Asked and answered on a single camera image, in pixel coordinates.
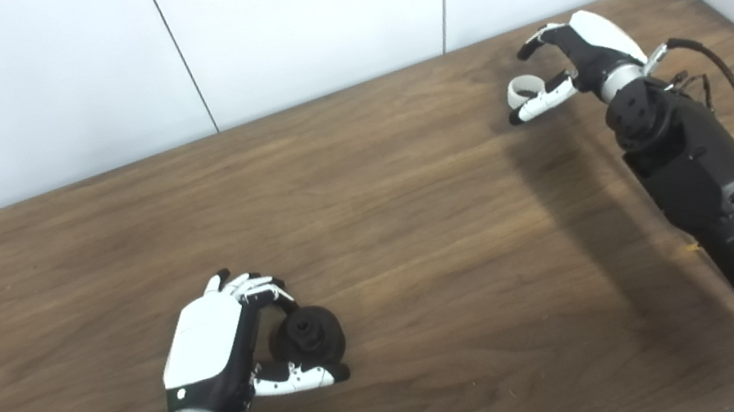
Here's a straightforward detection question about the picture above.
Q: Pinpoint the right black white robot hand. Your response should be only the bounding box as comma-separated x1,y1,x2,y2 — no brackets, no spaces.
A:
492,0,657,129

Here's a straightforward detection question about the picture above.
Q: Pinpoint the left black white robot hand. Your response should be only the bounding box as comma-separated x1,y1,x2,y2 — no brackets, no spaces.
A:
145,250,357,412

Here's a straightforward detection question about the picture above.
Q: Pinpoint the white toothed ring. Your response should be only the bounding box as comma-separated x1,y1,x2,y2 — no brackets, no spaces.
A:
504,71,551,112

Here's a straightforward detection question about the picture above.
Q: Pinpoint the round black plastic part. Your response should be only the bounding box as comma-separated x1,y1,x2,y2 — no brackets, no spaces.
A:
263,301,351,376

